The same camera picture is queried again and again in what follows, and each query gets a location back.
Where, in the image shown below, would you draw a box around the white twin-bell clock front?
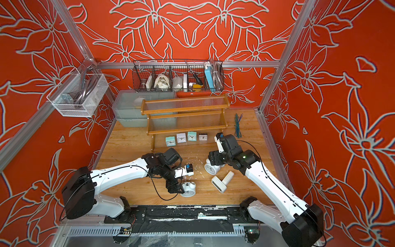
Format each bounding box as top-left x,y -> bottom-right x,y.
181,182 -> 196,198

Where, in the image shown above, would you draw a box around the white twin-bell clock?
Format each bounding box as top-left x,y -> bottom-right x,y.
181,182 -> 196,198
204,159 -> 225,176

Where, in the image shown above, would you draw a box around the mint square alarm clock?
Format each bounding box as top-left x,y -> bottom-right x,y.
165,136 -> 176,147

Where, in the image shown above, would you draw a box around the white square alarm clock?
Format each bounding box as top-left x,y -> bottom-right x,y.
177,133 -> 187,144

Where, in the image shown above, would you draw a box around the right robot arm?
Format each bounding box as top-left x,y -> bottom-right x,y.
208,132 -> 327,247

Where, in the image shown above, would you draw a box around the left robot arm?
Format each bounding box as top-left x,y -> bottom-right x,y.
62,148 -> 193,220

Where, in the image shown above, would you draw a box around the wooden two-tier shelf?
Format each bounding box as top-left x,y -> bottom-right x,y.
141,95 -> 230,151

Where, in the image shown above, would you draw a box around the green blue twist ties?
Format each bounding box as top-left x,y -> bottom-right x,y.
235,113 -> 243,138

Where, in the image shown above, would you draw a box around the white digital clock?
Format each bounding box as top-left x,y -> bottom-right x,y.
211,176 -> 227,193

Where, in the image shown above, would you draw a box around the light blue box in basket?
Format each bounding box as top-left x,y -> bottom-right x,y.
204,61 -> 215,92

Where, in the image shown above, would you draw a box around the translucent plastic storage box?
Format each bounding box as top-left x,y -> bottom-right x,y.
112,90 -> 177,128

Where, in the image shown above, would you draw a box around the white cloth bundle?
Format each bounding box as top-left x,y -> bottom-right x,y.
154,74 -> 171,90

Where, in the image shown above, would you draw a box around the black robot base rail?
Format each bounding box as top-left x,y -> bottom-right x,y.
104,205 -> 264,234

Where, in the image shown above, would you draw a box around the black handled screwdriver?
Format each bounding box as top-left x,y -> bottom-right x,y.
185,61 -> 203,85

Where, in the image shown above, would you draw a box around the black wire wall basket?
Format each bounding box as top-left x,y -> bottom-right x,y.
132,60 -> 225,93

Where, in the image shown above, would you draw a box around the white mesh wall basket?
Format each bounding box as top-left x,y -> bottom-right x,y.
47,69 -> 109,118

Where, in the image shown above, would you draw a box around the grey hoses in basket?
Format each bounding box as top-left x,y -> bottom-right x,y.
66,60 -> 99,105

